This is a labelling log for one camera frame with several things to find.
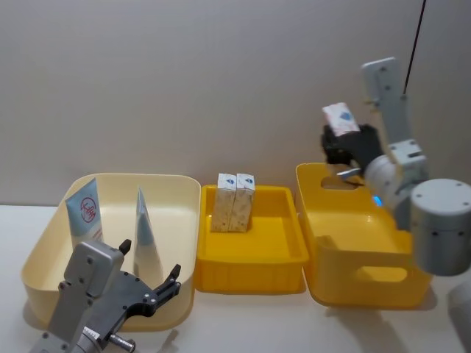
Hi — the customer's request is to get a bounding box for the small white patterned carton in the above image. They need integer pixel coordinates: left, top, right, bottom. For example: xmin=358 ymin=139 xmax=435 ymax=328
xmin=228 ymin=173 xmax=256 ymax=233
xmin=210 ymin=173 xmax=237 ymax=232
xmin=322 ymin=102 xmax=361 ymax=137

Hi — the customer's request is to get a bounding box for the plain white blue tube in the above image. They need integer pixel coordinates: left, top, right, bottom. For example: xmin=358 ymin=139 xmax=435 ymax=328
xmin=132 ymin=186 xmax=164 ymax=284

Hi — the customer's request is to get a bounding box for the white tube with red mark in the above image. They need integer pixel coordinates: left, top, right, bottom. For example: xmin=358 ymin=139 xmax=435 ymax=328
xmin=65 ymin=177 xmax=106 ymax=248

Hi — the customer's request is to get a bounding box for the yellow plastic bin with handles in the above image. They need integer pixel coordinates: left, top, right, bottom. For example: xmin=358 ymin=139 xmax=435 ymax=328
xmin=295 ymin=163 xmax=433 ymax=309

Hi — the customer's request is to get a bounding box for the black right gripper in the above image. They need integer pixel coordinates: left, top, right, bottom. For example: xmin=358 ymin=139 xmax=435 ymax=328
xmin=320 ymin=124 xmax=386 ymax=169

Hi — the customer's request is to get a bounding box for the cream plastic bin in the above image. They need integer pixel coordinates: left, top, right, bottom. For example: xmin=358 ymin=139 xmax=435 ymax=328
xmin=21 ymin=173 xmax=202 ymax=332

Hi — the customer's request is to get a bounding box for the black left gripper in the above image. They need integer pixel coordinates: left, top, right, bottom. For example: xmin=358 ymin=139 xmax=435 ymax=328
xmin=83 ymin=238 xmax=183 ymax=352

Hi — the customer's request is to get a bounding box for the shallow yellow plastic tray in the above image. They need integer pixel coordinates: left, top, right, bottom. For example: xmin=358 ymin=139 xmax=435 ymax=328
xmin=194 ymin=185 xmax=309 ymax=294

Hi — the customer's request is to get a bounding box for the left gripper cable silver plug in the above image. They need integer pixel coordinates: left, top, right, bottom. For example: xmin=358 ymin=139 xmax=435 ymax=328
xmin=109 ymin=333 xmax=137 ymax=351

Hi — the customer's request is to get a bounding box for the thin dark hanging cable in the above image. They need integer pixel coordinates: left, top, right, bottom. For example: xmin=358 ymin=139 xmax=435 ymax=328
xmin=402 ymin=0 xmax=428 ymax=97

